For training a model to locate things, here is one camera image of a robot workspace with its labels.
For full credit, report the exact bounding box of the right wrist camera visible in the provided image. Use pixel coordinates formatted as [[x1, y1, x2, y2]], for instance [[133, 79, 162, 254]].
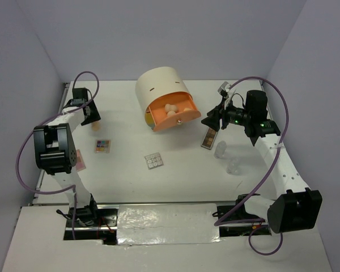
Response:
[[218, 82, 235, 99]]

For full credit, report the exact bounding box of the colourful glitter eyeshadow palette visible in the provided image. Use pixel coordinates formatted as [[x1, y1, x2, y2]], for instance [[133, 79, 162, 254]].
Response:
[[94, 139, 111, 154]]

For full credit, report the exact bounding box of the pink blush palette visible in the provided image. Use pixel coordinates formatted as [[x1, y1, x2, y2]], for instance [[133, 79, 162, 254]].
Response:
[[75, 150, 86, 172]]

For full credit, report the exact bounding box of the cream round drawer organizer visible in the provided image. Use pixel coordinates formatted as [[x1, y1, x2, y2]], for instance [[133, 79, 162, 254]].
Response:
[[135, 66, 189, 131]]

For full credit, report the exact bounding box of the orange top drawer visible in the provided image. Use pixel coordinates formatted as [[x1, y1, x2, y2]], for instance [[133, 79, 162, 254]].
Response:
[[144, 92, 201, 131]]

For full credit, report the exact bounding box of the clear grey eyeshadow palette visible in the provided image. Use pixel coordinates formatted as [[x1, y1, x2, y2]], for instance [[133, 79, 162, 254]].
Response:
[[144, 152, 164, 170]]

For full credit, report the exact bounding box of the silver foil tape panel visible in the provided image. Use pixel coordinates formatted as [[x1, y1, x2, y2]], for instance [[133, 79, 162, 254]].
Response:
[[117, 203, 220, 245]]

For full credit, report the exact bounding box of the beige gourd makeup sponge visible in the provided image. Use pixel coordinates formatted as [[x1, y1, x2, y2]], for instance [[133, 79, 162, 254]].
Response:
[[164, 104, 178, 113]]

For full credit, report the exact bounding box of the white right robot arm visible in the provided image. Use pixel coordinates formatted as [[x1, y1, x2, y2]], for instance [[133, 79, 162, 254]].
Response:
[[201, 90, 322, 233]]

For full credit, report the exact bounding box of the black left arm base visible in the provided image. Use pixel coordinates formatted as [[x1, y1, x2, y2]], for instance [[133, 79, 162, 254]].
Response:
[[56, 198, 118, 245]]

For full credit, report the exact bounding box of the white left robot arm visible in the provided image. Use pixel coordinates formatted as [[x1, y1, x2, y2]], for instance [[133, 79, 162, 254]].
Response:
[[33, 88, 100, 226]]

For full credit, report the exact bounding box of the brown eyeshadow palette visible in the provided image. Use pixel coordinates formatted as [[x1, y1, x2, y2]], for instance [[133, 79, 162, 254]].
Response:
[[201, 128, 218, 150]]

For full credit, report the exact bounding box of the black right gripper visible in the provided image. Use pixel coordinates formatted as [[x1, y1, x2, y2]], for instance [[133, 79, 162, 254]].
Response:
[[201, 97, 252, 131]]

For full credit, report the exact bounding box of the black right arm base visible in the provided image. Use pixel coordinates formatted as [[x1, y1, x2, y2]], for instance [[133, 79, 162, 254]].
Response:
[[212, 194, 265, 225]]

